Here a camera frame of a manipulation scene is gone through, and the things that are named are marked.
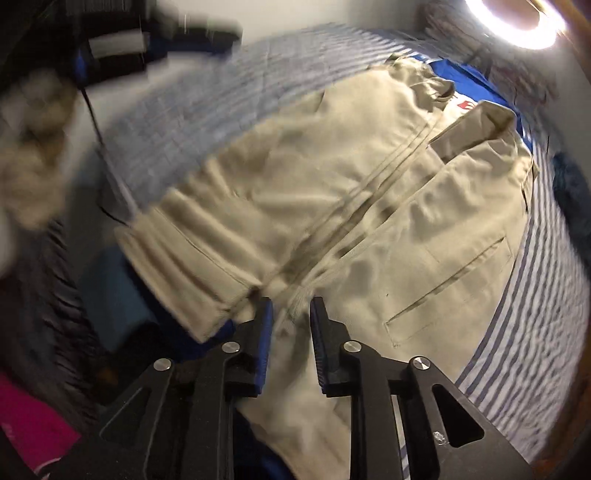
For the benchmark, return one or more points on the blue checked bed sheet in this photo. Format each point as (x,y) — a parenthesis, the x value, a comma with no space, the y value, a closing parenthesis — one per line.
(508,74)

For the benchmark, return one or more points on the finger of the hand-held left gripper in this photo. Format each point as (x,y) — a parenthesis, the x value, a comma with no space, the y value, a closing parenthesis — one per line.
(212,32)

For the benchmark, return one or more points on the pink cloth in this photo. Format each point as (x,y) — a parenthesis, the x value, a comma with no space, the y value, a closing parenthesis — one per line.
(32,415)

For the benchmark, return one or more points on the blue striped blanket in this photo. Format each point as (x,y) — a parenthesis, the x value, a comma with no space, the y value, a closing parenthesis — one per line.
(531,346)

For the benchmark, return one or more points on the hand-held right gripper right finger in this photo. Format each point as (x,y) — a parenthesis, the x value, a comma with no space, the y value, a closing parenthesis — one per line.
(318,341)

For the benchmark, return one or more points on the beige and blue work jacket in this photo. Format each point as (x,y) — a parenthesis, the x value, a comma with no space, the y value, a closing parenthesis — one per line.
(323,184)

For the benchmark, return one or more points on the person's left hand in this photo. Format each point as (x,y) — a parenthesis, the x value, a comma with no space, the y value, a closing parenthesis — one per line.
(32,161)

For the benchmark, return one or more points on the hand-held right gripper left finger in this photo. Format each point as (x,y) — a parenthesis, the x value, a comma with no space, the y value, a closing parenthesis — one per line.
(265,332)

